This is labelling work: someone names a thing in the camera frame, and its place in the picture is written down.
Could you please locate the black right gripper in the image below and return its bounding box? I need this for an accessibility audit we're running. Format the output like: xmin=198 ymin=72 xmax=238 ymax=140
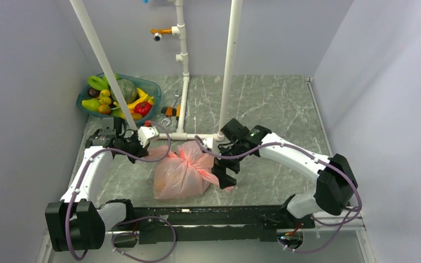
xmin=212 ymin=141 xmax=246 ymax=190

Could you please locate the pink peach-print plastic bag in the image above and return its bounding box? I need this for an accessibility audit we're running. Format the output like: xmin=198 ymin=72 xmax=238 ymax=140
xmin=145 ymin=141 xmax=220 ymax=200

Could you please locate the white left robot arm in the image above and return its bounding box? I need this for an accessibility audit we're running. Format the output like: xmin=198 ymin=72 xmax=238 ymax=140
xmin=45 ymin=117 xmax=159 ymax=251

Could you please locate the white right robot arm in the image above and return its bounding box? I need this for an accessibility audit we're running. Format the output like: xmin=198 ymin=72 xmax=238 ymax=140
xmin=202 ymin=118 xmax=357 ymax=227

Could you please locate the small orange fake fruit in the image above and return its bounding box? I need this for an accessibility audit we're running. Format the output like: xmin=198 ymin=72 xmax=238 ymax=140
xmin=98 ymin=104 xmax=112 ymax=115

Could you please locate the green melon fake fruit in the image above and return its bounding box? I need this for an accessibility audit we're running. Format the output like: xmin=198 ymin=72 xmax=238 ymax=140
xmin=117 ymin=79 xmax=138 ymax=104

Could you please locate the green mango fake fruit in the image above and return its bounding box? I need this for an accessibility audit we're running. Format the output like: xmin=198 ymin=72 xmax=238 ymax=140
xmin=81 ymin=99 xmax=102 ymax=112

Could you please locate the dark plum fake fruit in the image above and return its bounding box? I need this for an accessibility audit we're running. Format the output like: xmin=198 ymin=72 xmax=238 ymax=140
xmin=87 ymin=87 xmax=100 ymax=98

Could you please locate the yellow banana in basket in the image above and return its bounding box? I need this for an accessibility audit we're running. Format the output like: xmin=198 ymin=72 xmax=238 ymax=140
xmin=128 ymin=88 xmax=155 ymax=110

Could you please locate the yellow banana bunch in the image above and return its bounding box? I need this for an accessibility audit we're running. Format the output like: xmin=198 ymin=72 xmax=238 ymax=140
xmin=98 ymin=89 xmax=112 ymax=105

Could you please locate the white pvc pipe assembly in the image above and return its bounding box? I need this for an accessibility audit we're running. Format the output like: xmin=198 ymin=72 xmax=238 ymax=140
xmin=169 ymin=0 xmax=219 ymax=141

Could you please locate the teal fruit basket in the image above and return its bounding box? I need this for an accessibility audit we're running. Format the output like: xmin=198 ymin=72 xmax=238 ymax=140
xmin=76 ymin=73 xmax=162 ymax=127

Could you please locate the silver wrench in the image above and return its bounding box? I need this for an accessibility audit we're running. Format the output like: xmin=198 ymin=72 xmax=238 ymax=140
xmin=161 ymin=94 xmax=180 ymax=127

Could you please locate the green banana bunch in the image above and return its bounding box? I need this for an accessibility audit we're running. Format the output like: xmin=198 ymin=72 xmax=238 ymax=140
xmin=87 ymin=75 xmax=110 ymax=91

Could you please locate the orange faucet valve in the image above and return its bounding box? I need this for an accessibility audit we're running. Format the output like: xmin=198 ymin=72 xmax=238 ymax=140
xmin=150 ymin=28 xmax=173 ymax=42

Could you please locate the white left slanted pole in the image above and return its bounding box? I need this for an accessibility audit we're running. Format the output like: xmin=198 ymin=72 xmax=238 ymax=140
xmin=70 ymin=0 xmax=138 ymax=130

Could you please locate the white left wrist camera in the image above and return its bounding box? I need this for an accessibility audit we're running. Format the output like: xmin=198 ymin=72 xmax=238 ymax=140
xmin=138 ymin=126 xmax=160 ymax=148

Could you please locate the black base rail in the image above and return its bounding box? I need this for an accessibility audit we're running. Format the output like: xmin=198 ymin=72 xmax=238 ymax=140
xmin=111 ymin=205 xmax=315 ymax=244

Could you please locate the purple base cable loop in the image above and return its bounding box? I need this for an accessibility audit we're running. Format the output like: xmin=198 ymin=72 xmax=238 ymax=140
xmin=111 ymin=216 xmax=177 ymax=263

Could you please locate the aluminium frame rail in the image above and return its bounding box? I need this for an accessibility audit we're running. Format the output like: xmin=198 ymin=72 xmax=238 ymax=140
xmin=311 ymin=210 xmax=366 ymax=231

